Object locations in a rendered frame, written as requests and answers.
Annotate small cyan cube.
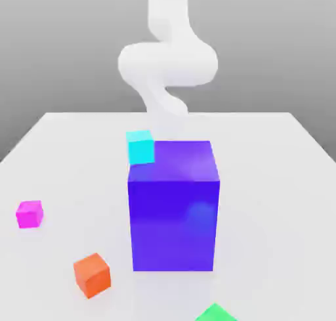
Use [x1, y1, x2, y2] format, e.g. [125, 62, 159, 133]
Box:
[125, 129, 156, 166]

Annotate small orange cube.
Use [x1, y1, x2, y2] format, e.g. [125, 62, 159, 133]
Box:
[73, 252, 112, 300]

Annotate small magenta cube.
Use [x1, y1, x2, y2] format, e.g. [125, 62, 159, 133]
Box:
[15, 200, 45, 229]

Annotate large purple box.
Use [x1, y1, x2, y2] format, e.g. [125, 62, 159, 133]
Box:
[127, 140, 221, 272]

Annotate small green cube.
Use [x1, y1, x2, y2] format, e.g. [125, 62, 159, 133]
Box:
[194, 303, 238, 321]

